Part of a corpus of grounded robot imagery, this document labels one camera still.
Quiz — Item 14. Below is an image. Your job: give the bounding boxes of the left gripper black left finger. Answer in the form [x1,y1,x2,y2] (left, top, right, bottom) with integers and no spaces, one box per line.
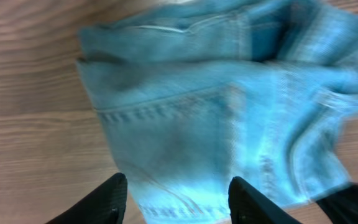
[47,173,127,224]

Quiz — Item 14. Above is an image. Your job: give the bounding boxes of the light blue denim jeans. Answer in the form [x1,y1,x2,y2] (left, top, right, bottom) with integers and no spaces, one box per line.
[76,1,358,223]

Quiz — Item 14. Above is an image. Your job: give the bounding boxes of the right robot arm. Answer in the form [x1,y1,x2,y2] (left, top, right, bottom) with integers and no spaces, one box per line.
[316,184,358,224]

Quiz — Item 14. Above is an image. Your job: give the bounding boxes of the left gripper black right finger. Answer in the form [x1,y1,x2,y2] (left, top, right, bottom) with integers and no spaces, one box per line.
[228,177,300,224]

